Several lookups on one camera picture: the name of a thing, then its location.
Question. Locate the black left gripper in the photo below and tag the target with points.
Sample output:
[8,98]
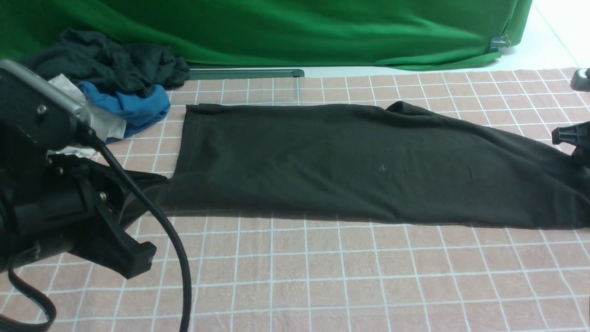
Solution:
[50,206]

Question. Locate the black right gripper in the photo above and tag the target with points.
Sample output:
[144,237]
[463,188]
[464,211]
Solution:
[577,135]

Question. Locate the dark gray long-sleeved shirt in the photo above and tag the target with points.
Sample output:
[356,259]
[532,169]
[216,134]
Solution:
[402,164]

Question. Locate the crumpled white garment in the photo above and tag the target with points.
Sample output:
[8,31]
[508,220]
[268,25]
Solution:
[92,115]

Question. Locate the crumpled blue garment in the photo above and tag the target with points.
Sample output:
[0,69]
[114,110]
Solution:
[120,116]

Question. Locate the clear binder clip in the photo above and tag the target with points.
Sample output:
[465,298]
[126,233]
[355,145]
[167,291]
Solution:
[498,43]

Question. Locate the crumpled black garment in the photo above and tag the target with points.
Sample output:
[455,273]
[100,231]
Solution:
[90,56]

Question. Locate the green backdrop cloth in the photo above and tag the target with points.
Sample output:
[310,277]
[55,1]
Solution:
[418,35]

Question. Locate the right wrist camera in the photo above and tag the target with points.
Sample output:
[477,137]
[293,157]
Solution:
[580,81]

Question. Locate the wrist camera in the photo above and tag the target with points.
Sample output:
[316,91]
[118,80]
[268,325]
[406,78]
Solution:
[580,81]
[40,113]

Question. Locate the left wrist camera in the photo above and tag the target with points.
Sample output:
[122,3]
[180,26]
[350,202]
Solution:
[40,113]

